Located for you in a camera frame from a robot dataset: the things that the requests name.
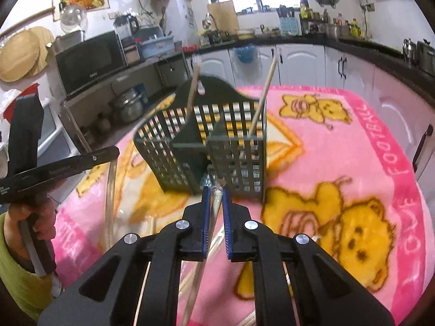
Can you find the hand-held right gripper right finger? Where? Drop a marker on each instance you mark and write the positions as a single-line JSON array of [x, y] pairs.
[[227, 224]]

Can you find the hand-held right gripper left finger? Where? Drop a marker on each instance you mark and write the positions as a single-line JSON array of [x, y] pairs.
[[205, 224]]

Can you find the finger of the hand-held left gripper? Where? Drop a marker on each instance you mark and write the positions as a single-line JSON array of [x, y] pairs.
[[91, 159]]

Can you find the plastic-wrapped chopstick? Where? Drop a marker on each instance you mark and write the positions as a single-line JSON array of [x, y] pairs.
[[215, 207]]

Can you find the green plastic utensil basket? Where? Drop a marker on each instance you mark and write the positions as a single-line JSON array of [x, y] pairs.
[[190, 163]]

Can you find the person's left hand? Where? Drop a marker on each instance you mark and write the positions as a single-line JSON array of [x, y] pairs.
[[47, 214]]

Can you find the red plastic basin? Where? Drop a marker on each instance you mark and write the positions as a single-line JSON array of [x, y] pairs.
[[29, 90]]

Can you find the steel pot with lid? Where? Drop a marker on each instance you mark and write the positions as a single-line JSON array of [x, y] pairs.
[[127, 105]]

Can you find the round wooden board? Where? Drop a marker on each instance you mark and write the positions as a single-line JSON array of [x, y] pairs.
[[42, 46], [18, 57]]

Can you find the black microwave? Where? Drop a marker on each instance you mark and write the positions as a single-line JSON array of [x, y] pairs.
[[88, 62]]

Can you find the metal shelf rack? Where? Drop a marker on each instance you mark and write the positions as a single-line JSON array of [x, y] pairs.
[[146, 71]]

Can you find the steel rectangular container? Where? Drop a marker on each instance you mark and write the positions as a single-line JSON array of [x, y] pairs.
[[68, 39]]

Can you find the pink bear printed blanket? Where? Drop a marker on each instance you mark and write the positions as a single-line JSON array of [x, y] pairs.
[[323, 149]]

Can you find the clear glass dome lid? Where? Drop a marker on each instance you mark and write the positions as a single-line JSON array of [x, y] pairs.
[[73, 17]]

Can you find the blue dish tub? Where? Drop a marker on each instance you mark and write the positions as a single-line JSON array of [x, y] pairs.
[[154, 47]]

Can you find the black blender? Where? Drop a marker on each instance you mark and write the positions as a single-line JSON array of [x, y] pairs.
[[124, 25]]

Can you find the blue plastic bag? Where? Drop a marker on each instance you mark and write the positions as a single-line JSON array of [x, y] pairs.
[[245, 54]]

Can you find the steel faucet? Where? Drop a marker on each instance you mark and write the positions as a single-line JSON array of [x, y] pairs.
[[209, 20]]

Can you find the wooden cutting board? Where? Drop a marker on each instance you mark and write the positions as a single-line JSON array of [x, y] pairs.
[[222, 15]]

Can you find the light blue knife block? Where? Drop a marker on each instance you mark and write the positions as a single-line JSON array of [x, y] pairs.
[[289, 23]]

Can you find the steel pot on counter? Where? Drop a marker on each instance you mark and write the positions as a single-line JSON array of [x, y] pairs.
[[334, 30]]

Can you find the yellow bottle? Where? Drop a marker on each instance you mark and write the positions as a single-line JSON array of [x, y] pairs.
[[355, 27]]

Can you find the steel kettle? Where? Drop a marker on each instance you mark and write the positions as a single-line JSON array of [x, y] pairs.
[[409, 49]]

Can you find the wooden wall rail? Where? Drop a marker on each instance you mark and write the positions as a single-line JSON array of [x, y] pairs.
[[27, 18]]

